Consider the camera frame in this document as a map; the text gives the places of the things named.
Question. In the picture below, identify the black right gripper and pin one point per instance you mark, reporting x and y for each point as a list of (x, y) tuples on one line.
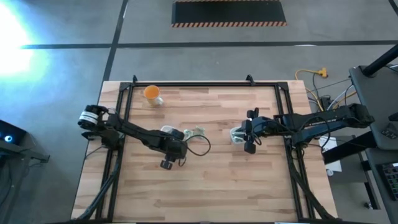
[(258, 127)]

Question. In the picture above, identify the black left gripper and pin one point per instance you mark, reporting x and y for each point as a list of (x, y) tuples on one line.
[(175, 149)]

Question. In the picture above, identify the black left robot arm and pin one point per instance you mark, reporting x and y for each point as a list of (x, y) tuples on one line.
[(136, 134)]

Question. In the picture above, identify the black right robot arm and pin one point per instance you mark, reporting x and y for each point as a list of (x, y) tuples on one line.
[(311, 124)]

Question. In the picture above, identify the clear plastic bin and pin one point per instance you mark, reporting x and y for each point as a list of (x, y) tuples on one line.
[(234, 140), (164, 128)]

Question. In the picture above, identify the cream mug orange inside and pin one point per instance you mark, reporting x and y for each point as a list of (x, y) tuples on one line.
[(152, 93)]

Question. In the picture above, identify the black power strip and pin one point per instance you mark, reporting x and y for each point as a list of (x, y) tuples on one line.
[(325, 101)]

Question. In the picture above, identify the white paper sheet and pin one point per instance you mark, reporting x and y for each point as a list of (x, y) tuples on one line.
[(332, 155)]

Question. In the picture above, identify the black desk crossbar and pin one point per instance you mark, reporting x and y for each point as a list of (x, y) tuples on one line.
[(348, 149)]

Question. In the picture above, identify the black hazard-striped floor mat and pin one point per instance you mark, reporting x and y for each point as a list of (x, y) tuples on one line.
[(228, 12)]

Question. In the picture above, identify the small black controller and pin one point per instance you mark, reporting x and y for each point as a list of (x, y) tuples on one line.
[(389, 131)]

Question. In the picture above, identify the black side shelf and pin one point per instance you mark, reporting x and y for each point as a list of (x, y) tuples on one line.
[(25, 154)]

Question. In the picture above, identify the black pole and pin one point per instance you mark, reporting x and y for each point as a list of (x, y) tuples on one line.
[(381, 63)]

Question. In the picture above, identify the black keyboard coloured keys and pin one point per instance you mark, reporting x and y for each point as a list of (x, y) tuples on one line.
[(391, 180)]

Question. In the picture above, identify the dark grey desk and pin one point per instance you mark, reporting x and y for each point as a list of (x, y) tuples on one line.
[(384, 211)]

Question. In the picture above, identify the black box blue light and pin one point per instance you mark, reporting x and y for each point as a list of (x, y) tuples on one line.
[(11, 132)]

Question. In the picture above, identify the black aluminium table frame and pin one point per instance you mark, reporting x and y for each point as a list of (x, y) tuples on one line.
[(202, 84)]

